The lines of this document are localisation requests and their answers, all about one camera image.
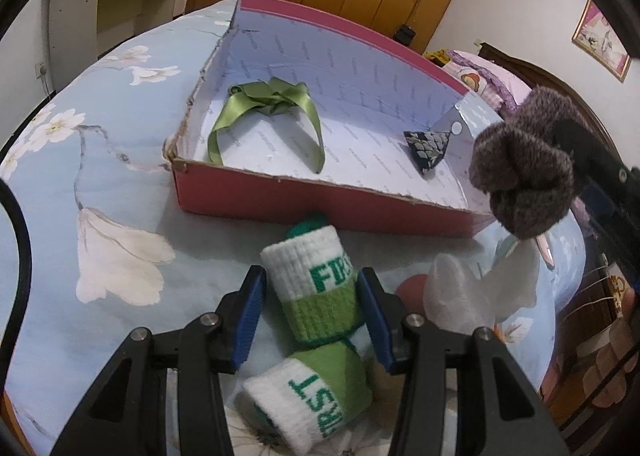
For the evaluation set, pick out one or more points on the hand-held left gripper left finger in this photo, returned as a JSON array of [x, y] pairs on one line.
[[250, 316]]

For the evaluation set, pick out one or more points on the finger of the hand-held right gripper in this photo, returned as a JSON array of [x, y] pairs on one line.
[[585, 146]]

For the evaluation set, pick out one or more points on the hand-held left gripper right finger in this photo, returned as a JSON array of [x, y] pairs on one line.
[[372, 316]]

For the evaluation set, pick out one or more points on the brown knitted sock ball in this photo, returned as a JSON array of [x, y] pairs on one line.
[[520, 171]]

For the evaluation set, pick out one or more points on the green and white sock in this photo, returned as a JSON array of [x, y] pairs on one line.
[[310, 256], [310, 386]]

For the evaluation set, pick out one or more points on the white cloth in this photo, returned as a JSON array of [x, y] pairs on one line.
[[460, 296]]

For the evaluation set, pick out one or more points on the red cardboard box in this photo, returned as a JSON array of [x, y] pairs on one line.
[[300, 206]]

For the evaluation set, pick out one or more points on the yellow soft toy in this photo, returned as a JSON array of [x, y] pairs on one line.
[[435, 58]]

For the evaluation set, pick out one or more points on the dark wooden headboard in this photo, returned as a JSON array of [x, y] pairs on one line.
[[550, 79]]

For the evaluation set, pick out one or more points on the pink flat object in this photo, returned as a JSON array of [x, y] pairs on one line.
[[545, 251]]

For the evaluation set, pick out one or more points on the pink pillow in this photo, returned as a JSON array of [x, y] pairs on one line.
[[480, 79]]

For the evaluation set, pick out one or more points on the dark scale-patterned cloth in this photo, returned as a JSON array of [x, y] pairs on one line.
[[427, 149]]

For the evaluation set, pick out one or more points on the black bag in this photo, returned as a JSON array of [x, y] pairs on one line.
[[405, 35]]

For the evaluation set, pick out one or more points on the blue floral bed sheet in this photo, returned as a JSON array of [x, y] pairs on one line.
[[100, 161]]

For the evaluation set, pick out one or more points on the green satin ribbon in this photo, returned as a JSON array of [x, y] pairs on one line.
[[270, 96]]

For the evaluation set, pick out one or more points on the beige shelf unit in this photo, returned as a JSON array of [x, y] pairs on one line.
[[75, 21]]

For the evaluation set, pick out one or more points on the framed wall picture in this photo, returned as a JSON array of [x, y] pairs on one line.
[[600, 41]]

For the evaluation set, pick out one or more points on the wall socket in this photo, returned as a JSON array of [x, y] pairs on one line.
[[42, 70]]

